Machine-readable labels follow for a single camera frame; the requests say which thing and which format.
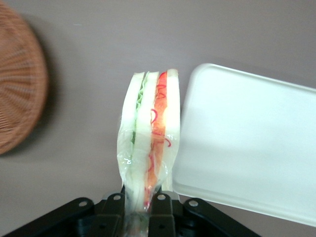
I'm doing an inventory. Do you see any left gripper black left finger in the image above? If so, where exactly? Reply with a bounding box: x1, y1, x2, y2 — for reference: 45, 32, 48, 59
95, 192, 126, 237

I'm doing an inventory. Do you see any cream white plastic tray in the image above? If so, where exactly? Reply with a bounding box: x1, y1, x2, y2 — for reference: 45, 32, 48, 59
172, 63, 316, 228

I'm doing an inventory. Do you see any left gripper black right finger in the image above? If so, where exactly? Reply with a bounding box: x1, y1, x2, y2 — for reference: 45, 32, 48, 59
149, 193, 176, 237

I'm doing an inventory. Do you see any plastic sandwich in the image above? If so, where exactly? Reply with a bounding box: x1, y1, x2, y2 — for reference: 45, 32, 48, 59
116, 68, 182, 237

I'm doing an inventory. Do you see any brown round wicker basket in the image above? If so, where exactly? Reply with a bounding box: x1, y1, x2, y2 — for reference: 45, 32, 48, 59
0, 0, 49, 156

